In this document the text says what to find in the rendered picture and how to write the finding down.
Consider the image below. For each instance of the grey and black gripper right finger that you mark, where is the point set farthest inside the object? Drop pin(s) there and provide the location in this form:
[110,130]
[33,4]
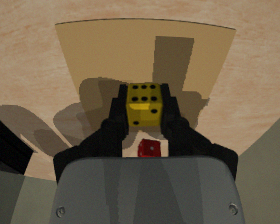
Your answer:
[185,141]

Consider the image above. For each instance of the tan flat mat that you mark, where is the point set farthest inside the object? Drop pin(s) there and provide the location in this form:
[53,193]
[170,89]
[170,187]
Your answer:
[101,54]

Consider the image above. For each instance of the yellow die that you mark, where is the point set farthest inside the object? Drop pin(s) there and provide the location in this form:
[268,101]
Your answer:
[144,104]

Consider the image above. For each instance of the red die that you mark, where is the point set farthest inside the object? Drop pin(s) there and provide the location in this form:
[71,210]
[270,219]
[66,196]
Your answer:
[149,148]

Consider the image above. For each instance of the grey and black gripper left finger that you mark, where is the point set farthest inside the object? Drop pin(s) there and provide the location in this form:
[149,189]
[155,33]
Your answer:
[108,139]

